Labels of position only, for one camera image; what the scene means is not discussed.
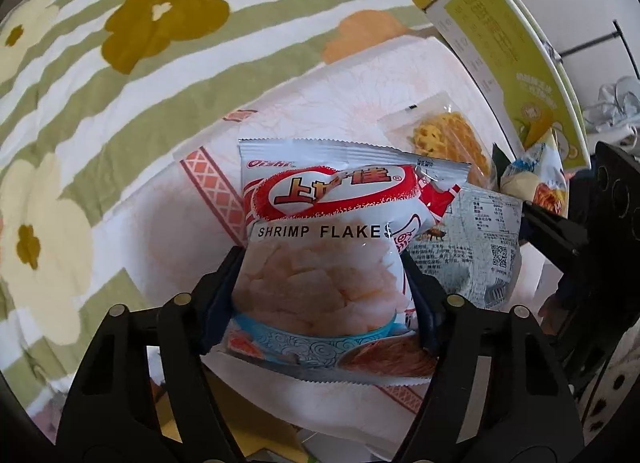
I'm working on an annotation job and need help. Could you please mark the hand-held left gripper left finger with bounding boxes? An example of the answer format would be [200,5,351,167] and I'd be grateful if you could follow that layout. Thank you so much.
[56,245,247,463]

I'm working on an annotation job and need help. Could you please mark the dotted white fabric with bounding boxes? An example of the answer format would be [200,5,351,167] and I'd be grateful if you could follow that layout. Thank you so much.
[582,340,640,440]

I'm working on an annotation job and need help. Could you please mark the pile of white cloth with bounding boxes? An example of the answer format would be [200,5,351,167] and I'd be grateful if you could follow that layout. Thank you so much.
[581,76,640,133]

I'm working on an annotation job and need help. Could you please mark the orange noodle snack packet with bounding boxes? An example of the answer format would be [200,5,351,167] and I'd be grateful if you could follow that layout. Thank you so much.
[500,129,570,218]

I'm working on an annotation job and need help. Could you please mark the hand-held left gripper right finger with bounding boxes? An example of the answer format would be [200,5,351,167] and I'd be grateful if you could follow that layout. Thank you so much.
[396,252,587,463]

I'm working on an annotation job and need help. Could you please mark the black stand rod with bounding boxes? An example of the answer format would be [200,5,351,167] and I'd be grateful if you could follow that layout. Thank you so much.
[556,18,640,80]

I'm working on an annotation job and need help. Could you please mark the green striped floral blanket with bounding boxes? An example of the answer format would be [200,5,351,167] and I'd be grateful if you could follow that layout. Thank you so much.
[0,0,437,419]

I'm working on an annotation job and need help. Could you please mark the red white shrimp chips packet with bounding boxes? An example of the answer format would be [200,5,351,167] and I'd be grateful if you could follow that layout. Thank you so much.
[219,138,472,387]

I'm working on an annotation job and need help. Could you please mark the green cardboard box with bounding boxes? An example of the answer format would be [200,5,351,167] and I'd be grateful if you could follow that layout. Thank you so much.
[424,0,592,175]

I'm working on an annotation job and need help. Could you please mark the dark green snack packet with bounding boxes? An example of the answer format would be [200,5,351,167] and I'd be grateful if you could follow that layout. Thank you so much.
[491,142,512,190]

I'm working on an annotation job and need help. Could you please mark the pale blue grey snack packet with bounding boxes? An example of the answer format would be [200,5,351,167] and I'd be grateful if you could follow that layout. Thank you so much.
[400,182,524,313]

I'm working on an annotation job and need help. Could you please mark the white cloth with orange border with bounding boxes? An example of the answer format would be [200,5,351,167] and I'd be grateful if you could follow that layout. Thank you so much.
[95,34,556,449]

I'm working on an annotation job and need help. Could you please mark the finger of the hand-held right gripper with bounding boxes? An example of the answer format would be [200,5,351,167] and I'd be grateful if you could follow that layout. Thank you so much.
[520,200,592,271]

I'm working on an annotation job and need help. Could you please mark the clear waffle biscuit packet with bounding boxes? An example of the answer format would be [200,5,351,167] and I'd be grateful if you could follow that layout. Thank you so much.
[376,92,495,190]

